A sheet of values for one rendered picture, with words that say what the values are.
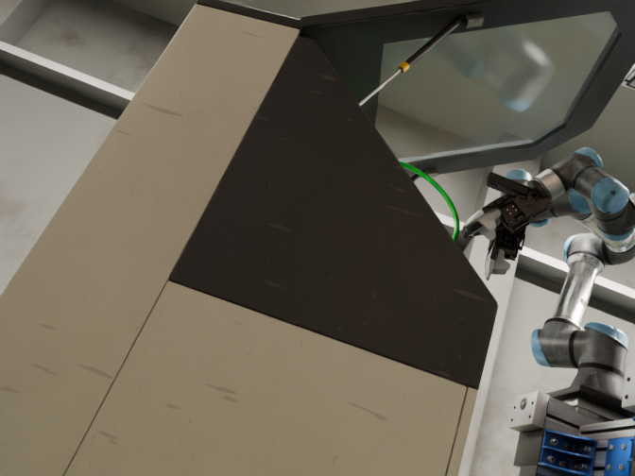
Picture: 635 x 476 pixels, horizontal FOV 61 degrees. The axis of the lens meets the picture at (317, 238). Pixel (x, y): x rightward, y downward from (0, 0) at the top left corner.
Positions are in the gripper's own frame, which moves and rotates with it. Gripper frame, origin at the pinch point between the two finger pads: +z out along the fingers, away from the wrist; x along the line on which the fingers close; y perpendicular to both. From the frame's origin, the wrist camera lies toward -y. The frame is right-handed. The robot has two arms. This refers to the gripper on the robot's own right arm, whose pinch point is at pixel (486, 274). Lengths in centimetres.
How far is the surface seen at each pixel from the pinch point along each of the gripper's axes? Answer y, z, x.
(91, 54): -286, -149, 148
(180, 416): -48, 65, -47
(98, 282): -73, 49, -47
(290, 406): -31, 57, -47
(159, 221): -68, 34, -47
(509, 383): 58, -35, 205
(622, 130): 80, -201, 147
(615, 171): 93, -201, 187
